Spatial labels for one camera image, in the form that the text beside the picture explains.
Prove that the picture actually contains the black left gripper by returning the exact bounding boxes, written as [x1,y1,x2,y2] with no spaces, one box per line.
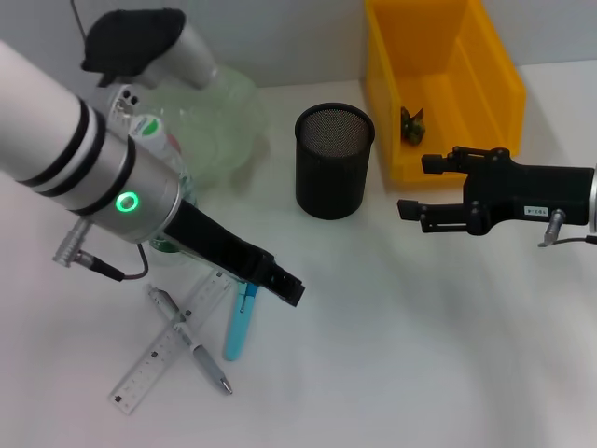
[162,200,307,309]

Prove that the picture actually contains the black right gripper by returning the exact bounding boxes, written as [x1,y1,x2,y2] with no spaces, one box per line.
[396,146,596,237]

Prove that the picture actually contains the blue scissors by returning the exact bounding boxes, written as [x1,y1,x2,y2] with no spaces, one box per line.
[222,282,260,361]

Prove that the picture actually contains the green plastic wrapper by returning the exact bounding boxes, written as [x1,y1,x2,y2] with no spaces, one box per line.
[399,105,426,146]

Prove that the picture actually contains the clear green-label water bottle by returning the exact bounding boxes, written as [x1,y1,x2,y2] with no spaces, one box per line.
[128,114,200,265]

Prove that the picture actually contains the grey clear ballpoint pen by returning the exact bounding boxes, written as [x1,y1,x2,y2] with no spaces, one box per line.
[146,283,233,397]

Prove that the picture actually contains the black mesh pen cup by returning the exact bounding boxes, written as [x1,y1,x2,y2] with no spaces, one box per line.
[293,103,377,220]

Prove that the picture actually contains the clear plastic ruler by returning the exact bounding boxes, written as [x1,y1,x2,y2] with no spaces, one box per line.
[108,270,234,416]

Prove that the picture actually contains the translucent green fruit bowl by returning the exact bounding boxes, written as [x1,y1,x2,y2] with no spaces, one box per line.
[139,64,271,188]

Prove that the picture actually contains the yellow plastic bin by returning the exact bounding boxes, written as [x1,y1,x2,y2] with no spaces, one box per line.
[364,0,528,183]

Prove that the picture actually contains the silver right gripper connector post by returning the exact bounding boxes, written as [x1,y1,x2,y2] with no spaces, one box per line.
[543,208,568,246]

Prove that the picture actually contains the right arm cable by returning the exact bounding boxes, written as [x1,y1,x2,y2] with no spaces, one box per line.
[537,234,597,248]

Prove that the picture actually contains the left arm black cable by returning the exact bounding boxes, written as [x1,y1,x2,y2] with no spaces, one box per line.
[51,218,149,284]

